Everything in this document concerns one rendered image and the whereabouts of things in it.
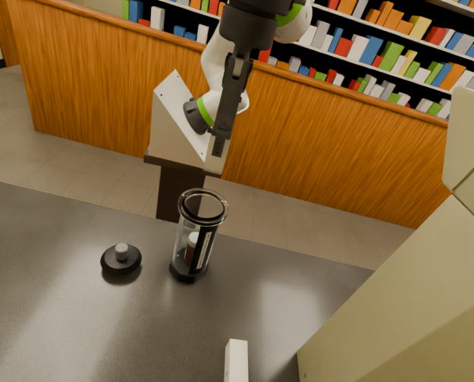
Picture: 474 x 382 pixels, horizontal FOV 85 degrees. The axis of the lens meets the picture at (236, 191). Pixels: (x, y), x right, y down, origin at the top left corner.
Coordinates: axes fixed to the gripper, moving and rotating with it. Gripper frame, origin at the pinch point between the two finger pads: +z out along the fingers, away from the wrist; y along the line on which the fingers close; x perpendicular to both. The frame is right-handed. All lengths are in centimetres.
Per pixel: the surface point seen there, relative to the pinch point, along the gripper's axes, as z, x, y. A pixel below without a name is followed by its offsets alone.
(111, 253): 33.6, 18.6, -2.9
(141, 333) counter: 37.1, 6.1, -17.3
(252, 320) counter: 37.3, -17.5, -10.0
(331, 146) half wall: 67, -99, 180
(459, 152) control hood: -13.6, -28.3, -11.5
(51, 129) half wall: 125, 159, 180
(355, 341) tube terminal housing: 15.7, -28.1, -21.4
